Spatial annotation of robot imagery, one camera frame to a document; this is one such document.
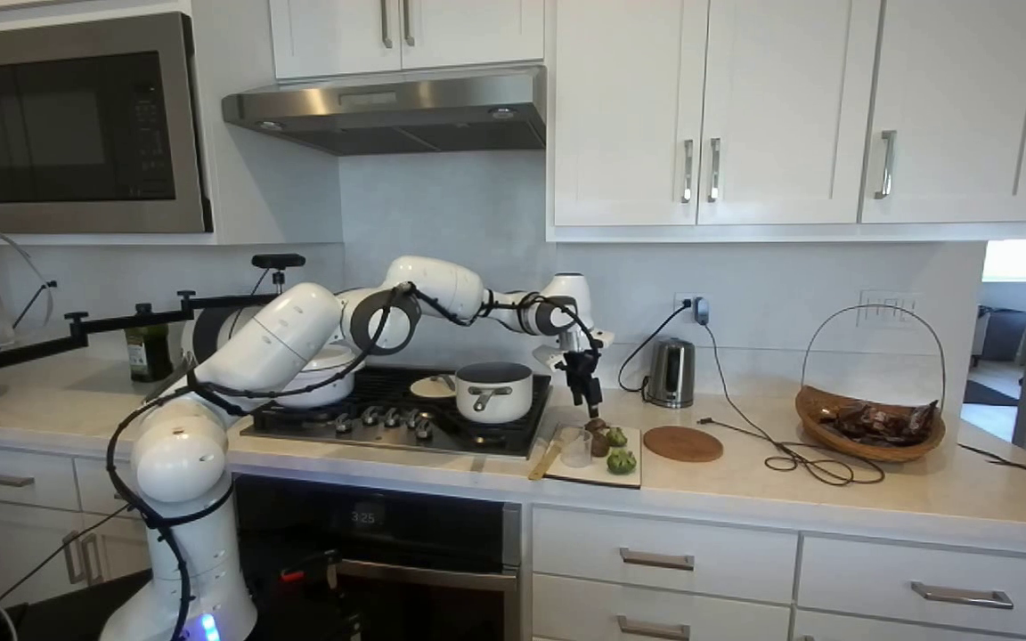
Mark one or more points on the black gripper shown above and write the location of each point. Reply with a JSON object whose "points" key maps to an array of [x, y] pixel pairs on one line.
{"points": [[583, 384]]}

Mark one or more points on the brown toy object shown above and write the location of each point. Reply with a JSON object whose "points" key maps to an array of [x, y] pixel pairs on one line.
{"points": [[597, 437]]}

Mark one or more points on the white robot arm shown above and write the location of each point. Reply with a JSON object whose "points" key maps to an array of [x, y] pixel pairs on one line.
{"points": [[170, 456]]}

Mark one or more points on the light wooden chopping board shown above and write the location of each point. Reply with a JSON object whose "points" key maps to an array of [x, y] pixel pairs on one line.
{"points": [[575, 465]]}

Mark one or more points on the green toy vegetable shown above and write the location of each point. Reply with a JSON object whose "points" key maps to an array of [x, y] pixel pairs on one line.
{"points": [[617, 438], [621, 461]]}

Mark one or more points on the stainless electric kettle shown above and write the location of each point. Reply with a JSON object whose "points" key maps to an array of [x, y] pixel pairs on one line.
{"points": [[671, 376]]}

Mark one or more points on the round brown cork trivet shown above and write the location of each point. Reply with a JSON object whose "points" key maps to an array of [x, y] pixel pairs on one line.
{"points": [[680, 444]]}

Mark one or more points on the black gas cooktop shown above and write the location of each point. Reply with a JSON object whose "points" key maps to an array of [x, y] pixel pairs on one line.
{"points": [[382, 416]]}

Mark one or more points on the white lidded dutch oven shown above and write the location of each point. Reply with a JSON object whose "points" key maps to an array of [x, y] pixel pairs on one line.
{"points": [[323, 384]]}

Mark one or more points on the black oven door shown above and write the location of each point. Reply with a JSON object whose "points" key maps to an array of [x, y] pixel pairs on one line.
{"points": [[366, 563]]}

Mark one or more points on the stainless range hood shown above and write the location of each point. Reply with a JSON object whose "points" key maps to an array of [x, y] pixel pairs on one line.
{"points": [[402, 112]]}

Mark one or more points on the built-in microwave oven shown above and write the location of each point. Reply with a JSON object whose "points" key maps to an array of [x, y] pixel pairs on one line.
{"points": [[97, 130]]}

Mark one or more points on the white saucepan with steel handle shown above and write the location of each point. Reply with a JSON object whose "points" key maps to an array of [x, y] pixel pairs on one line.
{"points": [[493, 393]]}

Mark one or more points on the wall power outlet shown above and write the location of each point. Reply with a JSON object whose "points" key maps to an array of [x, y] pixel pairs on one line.
{"points": [[695, 307]]}

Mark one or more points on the wooden basket with wire handle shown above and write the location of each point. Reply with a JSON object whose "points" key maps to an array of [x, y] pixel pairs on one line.
{"points": [[867, 428]]}

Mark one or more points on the black camera tripod arm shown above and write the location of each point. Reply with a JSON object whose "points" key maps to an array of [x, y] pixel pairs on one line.
{"points": [[84, 326]]}

